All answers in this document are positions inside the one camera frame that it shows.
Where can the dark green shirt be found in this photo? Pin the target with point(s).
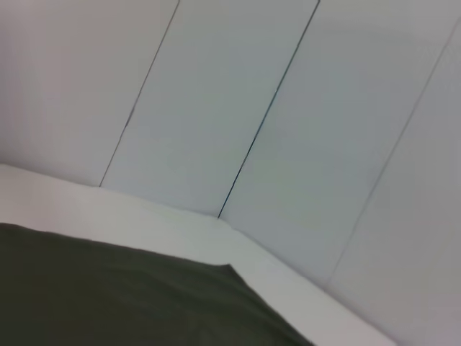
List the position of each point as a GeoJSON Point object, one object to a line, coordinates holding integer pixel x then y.
{"type": "Point", "coordinates": [108, 295]}

